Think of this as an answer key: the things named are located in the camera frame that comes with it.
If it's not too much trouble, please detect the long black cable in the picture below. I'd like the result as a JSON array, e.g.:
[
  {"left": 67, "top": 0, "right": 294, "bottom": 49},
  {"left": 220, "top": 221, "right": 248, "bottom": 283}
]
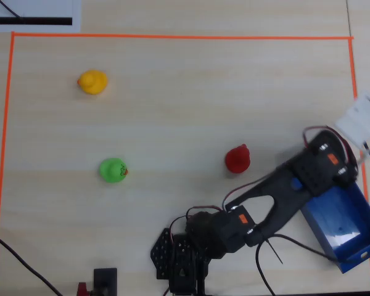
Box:
[{"left": 0, "top": 228, "right": 64, "bottom": 296}]

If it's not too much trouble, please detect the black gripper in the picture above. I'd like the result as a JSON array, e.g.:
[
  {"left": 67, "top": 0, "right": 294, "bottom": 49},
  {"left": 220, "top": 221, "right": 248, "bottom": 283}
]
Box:
[{"left": 314, "top": 129, "right": 358, "bottom": 189}]

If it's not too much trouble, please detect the red rubber duck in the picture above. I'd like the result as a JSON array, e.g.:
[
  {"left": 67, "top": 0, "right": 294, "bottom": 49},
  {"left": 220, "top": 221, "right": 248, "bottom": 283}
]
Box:
[{"left": 224, "top": 143, "right": 251, "bottom": 175}]

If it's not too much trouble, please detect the thin black cable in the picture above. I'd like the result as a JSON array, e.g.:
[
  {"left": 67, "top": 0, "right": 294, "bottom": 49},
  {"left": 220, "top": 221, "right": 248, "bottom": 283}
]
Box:
[{"left": 0, "top": 0, "right": 25, "bottom": 21}]

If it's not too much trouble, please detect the green rubber duck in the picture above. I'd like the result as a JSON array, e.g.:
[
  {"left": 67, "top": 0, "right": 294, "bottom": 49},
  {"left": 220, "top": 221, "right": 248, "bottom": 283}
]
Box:
[{"left": 98, "top": 157, "right": 130, "bottom": 184}]

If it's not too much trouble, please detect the orange tape strip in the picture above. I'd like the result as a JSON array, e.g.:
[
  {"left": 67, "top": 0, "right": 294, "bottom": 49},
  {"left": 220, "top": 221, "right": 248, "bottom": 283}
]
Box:
[
  {"left": 11, "top": 31, "right": 355, "bottom": 41},
  {"left": 348, "top": 38, "right": 370, "bottom": 292},
  {"left": 0, "top": 32, "right": 15, "bottom": 296}
]

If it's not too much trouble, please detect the small black block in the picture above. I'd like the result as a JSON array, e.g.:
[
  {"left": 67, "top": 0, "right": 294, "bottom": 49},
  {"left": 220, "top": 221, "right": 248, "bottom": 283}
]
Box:
[{"left": 93, "top": 267, "right": 118, "bottom": 296}]

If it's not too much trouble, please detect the yellow rubber duck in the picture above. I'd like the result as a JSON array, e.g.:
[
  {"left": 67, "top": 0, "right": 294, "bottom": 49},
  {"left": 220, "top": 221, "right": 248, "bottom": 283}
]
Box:
[{"left": 76, "top": 70, "right": 109, "bottom": 96}]

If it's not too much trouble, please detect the white paper with black bar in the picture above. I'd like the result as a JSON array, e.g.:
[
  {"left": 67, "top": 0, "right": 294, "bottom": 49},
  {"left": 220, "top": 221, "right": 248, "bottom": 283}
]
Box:
[{"left": 0, "top": 0, "right": 81, "bottom": 33}]

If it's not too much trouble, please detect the blue open box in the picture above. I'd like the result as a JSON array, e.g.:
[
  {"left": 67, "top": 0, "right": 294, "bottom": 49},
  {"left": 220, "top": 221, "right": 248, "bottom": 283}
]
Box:
[{"left": 300, "top": 180, "right": 370, "bottom": 274}]

